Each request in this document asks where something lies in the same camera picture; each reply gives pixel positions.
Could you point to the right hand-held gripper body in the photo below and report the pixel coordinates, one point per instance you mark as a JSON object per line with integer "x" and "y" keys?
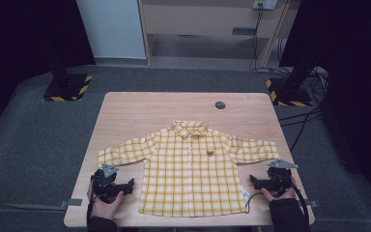
{"x": 278, "y": 180}

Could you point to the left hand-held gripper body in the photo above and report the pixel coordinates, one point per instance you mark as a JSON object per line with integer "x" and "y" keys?
{"x": 104, "y": 184}

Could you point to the yellow plaid shirt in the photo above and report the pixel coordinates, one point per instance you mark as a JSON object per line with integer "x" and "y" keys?
{"x": 190, "y": 180}

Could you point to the person's right hand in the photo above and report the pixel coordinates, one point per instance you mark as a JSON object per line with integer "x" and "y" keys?
{"x": 281, "y": 195}

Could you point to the person's left hand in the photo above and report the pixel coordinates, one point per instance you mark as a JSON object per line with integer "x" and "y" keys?
{"x": 104, "y": 209}

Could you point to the grey tape piece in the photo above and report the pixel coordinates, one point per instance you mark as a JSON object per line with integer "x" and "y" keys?
{"x": 74, "y": 202}
{"x": 306, "y": 203}

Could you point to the grey round table grommet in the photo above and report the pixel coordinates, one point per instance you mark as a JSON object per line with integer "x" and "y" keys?
{"x": 220, "y": 105}

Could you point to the black stand with striped base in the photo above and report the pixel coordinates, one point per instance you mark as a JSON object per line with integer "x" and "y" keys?
{"x": 67, "y": 88}
{"x": 290, "y": 95}

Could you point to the black curtain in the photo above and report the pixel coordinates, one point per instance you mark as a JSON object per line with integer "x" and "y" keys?
{"x": 19, "y": 48}
{"x": 357, "y": 80}

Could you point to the grey label on shelf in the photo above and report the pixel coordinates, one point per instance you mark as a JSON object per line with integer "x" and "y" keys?
{"x": 244, "y": 31}

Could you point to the white panel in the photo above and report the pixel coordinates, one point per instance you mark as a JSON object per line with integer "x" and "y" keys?
{"x": 112, "y": 29}

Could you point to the white power socket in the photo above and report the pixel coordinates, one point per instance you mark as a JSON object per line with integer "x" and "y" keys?
{"x": 264, "y": 4}

